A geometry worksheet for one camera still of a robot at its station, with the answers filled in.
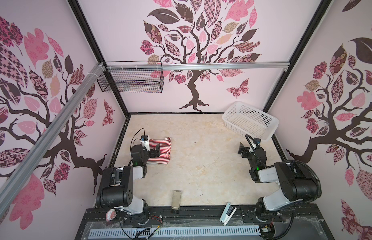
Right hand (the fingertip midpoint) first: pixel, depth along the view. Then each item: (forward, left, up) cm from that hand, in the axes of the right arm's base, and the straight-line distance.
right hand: (249, 142), depth 92 cm
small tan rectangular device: (-32, +45, -5) cm, 56 cm away
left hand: (0, +61, -1) cm, 61 cm away
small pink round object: (-38, +76, -3) cm, 85 cm away
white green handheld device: (-38, +19, -6) cm, 43 cm away
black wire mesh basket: (+36, +75, +26) cm, 87 cm away
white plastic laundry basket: (+25, -10, -8) cm, 28 cm away
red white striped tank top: (-7, +54, -5) cm, 54 cm away
